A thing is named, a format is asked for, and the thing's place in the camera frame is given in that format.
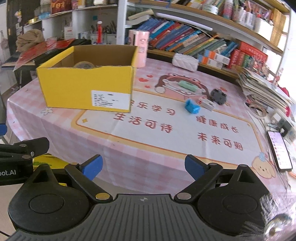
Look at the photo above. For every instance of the white power strip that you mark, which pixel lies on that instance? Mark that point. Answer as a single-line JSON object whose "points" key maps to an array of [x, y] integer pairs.
{"points": [[285, 126]]}

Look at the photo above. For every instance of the mint green eraser case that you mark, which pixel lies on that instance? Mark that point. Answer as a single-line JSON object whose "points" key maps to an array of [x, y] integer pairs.
{"points": [[188, 85]]}

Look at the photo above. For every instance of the yellow green package on floor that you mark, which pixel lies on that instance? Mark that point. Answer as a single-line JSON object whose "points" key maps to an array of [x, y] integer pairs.
{"points": [[52, 161]]}

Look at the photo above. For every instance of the smartphone with lit screen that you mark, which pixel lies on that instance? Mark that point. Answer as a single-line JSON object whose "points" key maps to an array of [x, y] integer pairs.
{"points": [[279, 151]]}

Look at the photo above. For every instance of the orange white box lower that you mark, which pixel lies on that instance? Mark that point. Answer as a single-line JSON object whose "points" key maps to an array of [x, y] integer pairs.
{"points": [[210, 62]]}

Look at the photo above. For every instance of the blue packet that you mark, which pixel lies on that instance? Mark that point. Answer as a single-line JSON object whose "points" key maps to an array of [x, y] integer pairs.
{"points": [[191, 106]]}

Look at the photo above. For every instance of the pink cylindrical container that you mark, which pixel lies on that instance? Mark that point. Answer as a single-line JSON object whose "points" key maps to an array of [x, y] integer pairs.
{"points": [[141, 40]]}

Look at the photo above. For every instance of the red paper sheets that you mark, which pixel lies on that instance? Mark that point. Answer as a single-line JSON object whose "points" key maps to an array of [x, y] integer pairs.
{"points": [[40, 49]]}

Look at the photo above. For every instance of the white bookshelf frame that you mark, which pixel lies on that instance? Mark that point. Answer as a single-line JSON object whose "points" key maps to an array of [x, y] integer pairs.
{"points": [[82, 19]]}

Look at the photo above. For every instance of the beige folded cloth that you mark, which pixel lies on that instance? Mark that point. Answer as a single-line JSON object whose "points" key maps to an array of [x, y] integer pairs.
{"points": [[29, 39]]}

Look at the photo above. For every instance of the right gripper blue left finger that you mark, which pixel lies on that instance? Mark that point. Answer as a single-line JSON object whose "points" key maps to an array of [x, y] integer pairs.
{"points": [[82, 176]]}

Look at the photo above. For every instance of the stack of papers and notebooks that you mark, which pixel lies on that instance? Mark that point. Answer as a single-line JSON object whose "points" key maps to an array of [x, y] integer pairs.
{"points": [[262, 92]]}

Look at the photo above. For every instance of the row of leaning books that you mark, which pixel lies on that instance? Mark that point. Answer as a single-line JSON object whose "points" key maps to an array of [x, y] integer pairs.
{"points": [[176, 37]]}

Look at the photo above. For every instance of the grey toy truck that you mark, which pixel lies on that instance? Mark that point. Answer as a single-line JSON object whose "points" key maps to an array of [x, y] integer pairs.
{"points": [[218, 96]]}

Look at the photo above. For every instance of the white quilted pouch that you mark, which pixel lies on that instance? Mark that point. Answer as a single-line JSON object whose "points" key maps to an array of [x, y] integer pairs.
{"points": [[185, 62]]}

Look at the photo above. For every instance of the white red small box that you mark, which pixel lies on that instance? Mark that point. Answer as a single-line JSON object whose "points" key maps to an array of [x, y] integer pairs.
{"points": [[206, 103]]}

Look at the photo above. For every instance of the pink cartoon tablecloth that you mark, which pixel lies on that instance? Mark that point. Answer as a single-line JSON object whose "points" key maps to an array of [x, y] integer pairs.
{"points": [[144, 150]]}

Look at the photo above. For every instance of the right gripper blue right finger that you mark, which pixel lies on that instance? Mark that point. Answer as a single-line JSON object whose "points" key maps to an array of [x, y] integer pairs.
{"points": [[205, 177]]}

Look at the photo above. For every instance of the clear tape roll in box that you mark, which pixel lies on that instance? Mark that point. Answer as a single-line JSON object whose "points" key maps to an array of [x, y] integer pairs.
{"points": [[84, 65]]}

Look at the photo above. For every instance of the red white stick bottle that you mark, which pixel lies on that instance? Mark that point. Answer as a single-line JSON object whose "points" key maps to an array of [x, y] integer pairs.
{"points": [[99, 32]]}

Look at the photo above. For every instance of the yellow cardboard box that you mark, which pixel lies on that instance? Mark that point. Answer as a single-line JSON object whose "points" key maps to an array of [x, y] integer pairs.
{"points": [[108, 87]]}

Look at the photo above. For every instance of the orange white box upper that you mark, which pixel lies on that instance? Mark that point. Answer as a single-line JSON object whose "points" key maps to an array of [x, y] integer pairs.
{"points": [[217, 57]]}

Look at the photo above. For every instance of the red dictionary box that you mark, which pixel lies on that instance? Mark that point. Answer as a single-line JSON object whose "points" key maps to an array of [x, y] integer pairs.
{"points": [[252, 51]]}

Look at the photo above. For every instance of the orange white box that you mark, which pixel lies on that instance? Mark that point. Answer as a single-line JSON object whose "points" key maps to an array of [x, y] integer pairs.
{"points": [[210, 62], [217, 57]]}

